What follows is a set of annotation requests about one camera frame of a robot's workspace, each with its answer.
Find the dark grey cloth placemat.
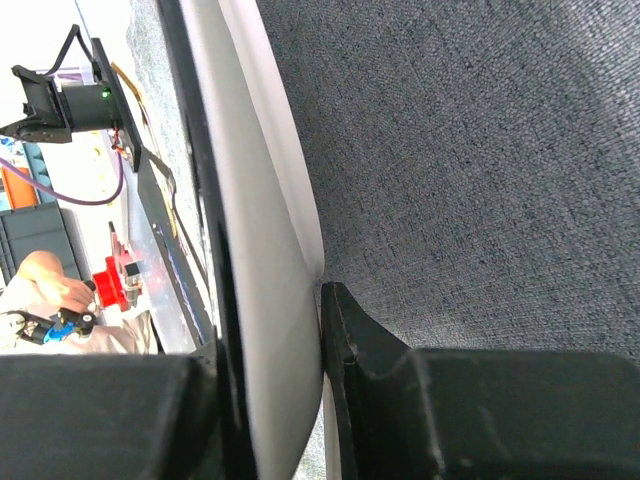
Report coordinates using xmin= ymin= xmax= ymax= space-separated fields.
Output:
xmin=124 ymin=0 xmax=640 ymax=480

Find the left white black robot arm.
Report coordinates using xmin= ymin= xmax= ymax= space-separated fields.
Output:
xmin=1 ymin=24 xmax=124 ymax=144

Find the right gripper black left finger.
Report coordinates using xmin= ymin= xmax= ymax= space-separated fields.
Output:
xmin=1 ymin=334 xmax=258 ymax=479

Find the blue black handheld controller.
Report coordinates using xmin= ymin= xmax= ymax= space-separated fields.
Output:
xmin=1 ymin=309 xmax=97 ymax=348

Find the red teleoperation handle device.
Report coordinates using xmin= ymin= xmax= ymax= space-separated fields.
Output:
xmin=92 ymin=222 xmax=142 ymax=312

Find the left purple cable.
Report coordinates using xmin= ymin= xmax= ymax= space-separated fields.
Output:
xmin=0 ymin=149 xmax=126 ymax=207

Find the dark grey storage crate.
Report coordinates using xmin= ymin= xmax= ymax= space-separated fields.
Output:
xmin=1 ymin=203 xmax=81 ymax=289

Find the white square plate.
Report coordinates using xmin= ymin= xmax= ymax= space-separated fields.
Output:
xmin=157 ymin=1 xmax=324 ymax=479

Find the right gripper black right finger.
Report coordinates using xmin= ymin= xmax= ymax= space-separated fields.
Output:
xmin=321 ymin=283 xmax=639 ymax=479

